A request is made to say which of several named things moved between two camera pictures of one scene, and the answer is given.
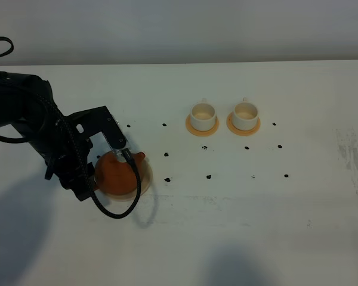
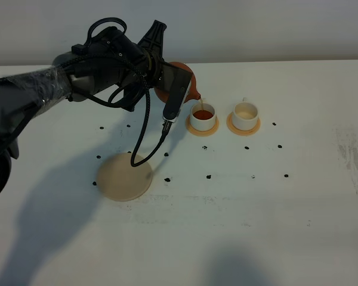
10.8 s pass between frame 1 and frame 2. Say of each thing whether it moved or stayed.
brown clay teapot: moved
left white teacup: stayed
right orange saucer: stayed
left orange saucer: stayed
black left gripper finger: moved
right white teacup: stayed
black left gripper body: moved
